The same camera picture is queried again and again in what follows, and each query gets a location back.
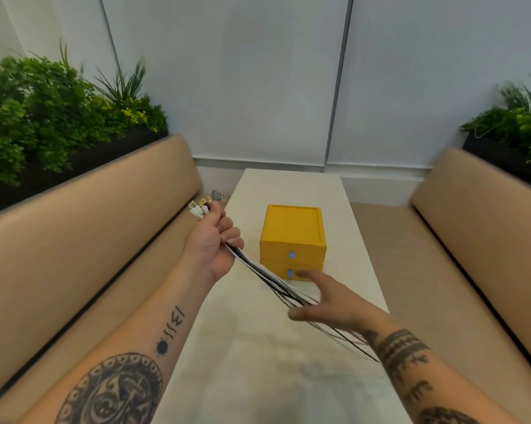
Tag person's right hand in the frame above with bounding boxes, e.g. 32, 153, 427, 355
288, 269, 382, 335

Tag person's left hand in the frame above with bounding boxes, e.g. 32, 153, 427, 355
183, 202, 245, 285

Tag bundle of black white cables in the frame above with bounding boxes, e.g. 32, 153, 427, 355
188, 195, 381, 363

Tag person's left forearm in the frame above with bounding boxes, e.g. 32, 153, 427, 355
26, 256, 217, 424

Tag person's right forearm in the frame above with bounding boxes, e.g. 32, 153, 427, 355
362, 311, 522, 424

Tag yellow drawer with blue knob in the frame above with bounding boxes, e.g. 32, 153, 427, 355
260, 245, 327, 264
260, 259, 324, 283

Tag yellow drawer box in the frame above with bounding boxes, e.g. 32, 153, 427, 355
260, 204, 327, 283

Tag beige upholstered bench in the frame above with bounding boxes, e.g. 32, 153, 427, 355
349, 147, 531, 424
0, 134, 232, 424

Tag black planter box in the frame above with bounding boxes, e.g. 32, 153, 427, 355
462, 130, 531, 195
0, 125, 169, 219

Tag green artificial plants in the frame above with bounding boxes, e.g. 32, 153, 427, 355
459, 74, 531, 164
0, 39, 169, 203

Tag grey window frame post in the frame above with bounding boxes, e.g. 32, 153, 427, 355
323, 0, 355, 167

